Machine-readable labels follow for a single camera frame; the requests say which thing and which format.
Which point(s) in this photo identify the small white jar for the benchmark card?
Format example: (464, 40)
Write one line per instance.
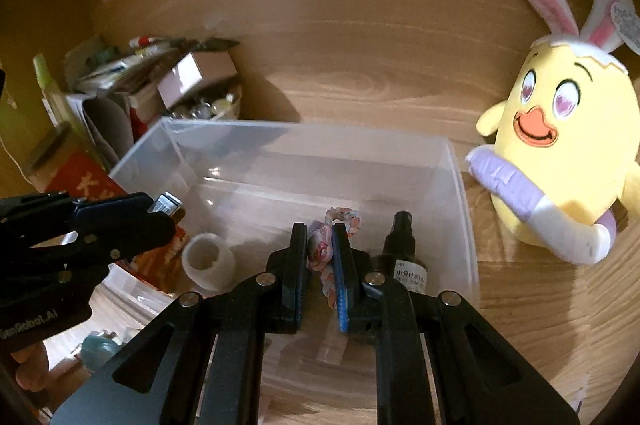
(207, 262)

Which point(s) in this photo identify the red printed packet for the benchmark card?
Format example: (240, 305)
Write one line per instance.
(85, 180)

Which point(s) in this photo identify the white cardboard box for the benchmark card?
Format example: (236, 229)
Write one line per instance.
(197, 75)

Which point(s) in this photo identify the small silver item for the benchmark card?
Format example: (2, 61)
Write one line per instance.
(167, 205)

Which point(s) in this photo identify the dark green spray bottle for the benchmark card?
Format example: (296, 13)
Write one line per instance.
(400, 250)

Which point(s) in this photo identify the yellow chick plush toy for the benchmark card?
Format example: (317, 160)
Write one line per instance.
(565, 145)

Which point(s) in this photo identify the red white marker pen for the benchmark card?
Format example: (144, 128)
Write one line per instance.
(145, 42)

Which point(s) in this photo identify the clear plastic storage bin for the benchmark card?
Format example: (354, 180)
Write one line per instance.
(280, 175)

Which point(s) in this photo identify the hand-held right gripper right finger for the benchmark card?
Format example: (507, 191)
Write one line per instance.
(341, 290)

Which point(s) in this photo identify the person's left hand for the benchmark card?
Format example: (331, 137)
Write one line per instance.
(30, 370)

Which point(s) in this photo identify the stack of books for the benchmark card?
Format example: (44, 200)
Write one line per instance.
(125, 75)

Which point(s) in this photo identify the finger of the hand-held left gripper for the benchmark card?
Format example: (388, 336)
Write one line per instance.
(30, 210)
(130, 225)

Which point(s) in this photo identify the pale teal bottle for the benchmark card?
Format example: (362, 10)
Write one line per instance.
(97, 349)

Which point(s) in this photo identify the yellow-green spray bottle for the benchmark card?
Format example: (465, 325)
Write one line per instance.
(47, 85)

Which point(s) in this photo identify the brown mug with lid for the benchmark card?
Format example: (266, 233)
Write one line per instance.
(52, 152)

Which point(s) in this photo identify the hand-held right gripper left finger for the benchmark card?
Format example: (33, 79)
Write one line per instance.
(301, 275)

